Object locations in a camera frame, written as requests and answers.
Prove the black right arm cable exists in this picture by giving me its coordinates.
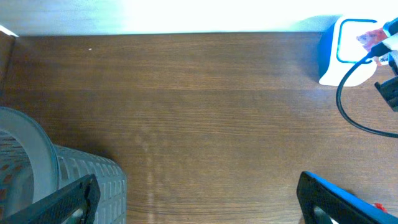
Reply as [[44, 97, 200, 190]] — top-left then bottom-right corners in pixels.
[[335, 52, 398, 139]]

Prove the white barcode scanner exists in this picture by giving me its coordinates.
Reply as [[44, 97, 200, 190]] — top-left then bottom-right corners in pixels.
[[318, 16, 382, 86]]

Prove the grey plastic basket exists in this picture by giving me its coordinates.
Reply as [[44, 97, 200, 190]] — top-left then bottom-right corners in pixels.
[[1, 107, 127, 223]]

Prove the orange small carton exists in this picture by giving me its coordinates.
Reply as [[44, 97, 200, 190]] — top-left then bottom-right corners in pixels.
[[356, 28, 389, 66]]

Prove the red snack bag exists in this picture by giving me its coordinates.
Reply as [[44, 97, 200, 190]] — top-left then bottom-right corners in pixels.
[[374, 203, 387, 213]]

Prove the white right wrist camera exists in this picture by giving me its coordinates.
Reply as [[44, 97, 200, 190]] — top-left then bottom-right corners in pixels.
[[366, 18, 397, 63]]

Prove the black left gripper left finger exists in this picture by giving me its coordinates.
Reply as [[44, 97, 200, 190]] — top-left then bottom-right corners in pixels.
[[1, 174, 101, 223]]

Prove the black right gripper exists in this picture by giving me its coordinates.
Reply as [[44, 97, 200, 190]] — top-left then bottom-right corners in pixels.
[[374, 54, 398, 113]]

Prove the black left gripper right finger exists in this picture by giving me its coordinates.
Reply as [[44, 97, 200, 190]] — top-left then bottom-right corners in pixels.
[[296, 171, 397, 224]]

